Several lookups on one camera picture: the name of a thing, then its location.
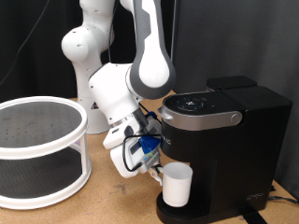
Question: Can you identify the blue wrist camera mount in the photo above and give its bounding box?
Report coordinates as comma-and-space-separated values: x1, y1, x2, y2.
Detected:
138, 134, 162, 155

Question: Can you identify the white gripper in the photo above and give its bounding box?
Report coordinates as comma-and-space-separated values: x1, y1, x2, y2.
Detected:
109, 122, 165, 187

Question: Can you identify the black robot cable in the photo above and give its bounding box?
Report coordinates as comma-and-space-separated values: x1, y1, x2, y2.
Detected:
121, 102, 163, 173

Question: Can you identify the thin hanging wire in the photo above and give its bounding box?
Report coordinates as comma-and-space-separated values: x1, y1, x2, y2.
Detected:
0, 0, 51, 88

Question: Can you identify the white two-tier turntable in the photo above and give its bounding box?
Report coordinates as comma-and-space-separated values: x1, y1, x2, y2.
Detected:
0, 95, 93, 211

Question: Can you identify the grey partition panel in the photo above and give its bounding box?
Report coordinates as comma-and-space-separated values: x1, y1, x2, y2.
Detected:
169, 0, 299, 200

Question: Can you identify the black curtain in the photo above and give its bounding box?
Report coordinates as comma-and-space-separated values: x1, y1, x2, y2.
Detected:
0, 0, 176, 104

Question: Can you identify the white mug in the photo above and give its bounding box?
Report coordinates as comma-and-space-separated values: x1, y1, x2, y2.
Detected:
161, 161, 193, 208

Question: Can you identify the silver keurig lid handle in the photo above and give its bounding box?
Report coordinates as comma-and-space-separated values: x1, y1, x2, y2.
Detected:
157, 105, 244, 133

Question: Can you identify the black keurig coffee machine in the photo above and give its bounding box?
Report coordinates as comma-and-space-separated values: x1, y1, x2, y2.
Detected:
156, 75, 293, 224

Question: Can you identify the black drip tray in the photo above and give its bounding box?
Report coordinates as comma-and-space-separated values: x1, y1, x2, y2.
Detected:
156, 189, 209, 224

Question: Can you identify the braided power cable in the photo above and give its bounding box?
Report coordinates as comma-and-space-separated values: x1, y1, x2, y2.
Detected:
267, 194, 299, 206

